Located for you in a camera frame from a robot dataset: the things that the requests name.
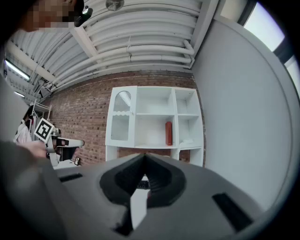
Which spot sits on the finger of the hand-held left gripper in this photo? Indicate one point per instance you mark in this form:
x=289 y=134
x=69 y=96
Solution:
x=75 y=143

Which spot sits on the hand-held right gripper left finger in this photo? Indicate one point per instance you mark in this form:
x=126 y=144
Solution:
x=122 y=185

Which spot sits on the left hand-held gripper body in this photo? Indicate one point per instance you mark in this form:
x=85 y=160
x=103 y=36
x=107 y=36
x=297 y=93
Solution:
x=43 y=130

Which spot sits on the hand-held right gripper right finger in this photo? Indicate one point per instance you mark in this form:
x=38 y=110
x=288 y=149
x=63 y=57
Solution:
x=166 y=185

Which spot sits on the red book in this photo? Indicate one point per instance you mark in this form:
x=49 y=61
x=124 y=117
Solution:
x=168 y=133

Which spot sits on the person's left forearm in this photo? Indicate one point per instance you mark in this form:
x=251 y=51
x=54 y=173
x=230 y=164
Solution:
x=35 y=148

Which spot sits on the person's right forearm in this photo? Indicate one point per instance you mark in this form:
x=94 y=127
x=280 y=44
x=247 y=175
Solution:
x=21 y=187

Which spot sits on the white desk with shelf hutch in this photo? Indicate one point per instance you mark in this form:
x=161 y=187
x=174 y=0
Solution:
x=138 y=208

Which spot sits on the white metal rack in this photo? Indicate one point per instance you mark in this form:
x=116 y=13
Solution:
x=41 y=110

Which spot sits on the black keyboard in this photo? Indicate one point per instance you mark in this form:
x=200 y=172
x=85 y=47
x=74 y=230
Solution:
x=143 y=184

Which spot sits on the white side table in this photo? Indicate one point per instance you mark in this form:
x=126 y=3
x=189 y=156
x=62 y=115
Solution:
x=66 y=165

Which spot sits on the person's grey shirt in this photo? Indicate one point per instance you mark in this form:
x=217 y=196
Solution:
x=9 y=112

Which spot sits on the black ceiling-mounted device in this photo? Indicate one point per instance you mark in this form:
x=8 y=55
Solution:
x=44 y=90

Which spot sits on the white ribbed-glass cabinet door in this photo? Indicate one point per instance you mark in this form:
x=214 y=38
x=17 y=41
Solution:
x=120 y=113

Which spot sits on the fluorescent tube light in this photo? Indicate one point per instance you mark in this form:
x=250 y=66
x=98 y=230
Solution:
x=17 y=69

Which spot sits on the white ceiling pipes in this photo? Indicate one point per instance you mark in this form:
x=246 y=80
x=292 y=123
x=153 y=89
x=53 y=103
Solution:
x=140 y=49

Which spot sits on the person's head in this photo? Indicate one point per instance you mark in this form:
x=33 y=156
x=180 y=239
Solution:
x=47 y=14

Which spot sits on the round ceiling fixture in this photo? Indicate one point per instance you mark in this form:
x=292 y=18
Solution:
x=114 y=4

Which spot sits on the window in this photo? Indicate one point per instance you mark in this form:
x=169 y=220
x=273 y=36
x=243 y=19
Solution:
x=264 y=25

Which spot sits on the small black picture frame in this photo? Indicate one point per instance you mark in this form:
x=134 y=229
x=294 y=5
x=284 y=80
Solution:
x=77 y=161

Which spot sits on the black head-worn camera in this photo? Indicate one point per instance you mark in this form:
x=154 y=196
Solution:
x=80 y=16

